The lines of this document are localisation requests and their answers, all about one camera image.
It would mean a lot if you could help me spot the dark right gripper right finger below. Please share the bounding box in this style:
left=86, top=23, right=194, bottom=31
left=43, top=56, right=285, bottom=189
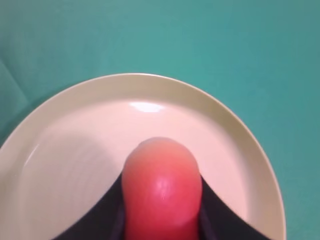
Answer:
left=199, top=178, right=248, bottom=240

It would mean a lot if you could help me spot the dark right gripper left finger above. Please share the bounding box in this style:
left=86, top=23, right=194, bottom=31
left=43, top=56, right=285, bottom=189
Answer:
left=61, top=175, right=125, bottom=240

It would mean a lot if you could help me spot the reddish yellow bread bun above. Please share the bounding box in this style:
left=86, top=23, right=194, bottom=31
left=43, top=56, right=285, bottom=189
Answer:
left=121, top=137, right=203, bottom=240

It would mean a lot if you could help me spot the yellow plastic plate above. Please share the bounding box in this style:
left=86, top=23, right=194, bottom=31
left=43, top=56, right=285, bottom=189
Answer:
left=0, top=73, right=287, bottom=240

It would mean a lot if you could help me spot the green table cloth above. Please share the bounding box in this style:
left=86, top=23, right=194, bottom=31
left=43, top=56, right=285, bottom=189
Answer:
left=0, top=0, right=320, bottom=240

